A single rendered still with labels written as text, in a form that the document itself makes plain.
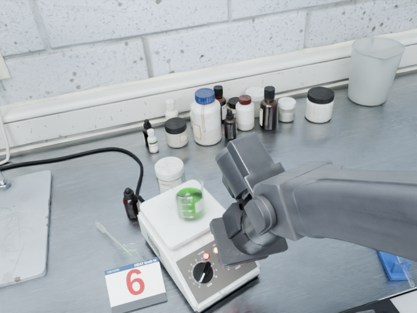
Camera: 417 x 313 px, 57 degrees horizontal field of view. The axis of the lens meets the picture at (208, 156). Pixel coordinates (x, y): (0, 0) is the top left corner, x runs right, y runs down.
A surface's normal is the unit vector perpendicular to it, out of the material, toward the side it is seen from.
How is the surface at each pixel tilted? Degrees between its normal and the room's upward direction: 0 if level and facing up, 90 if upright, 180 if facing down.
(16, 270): 0
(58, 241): 0
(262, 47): 90
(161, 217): 0
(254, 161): 30
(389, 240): 94
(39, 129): 90
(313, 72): 90
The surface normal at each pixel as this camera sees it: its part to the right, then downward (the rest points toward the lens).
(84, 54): 0.27, 0.58
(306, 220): -0.75, 0.38
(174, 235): -0.07, -0.78
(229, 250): 0.22, -0.44
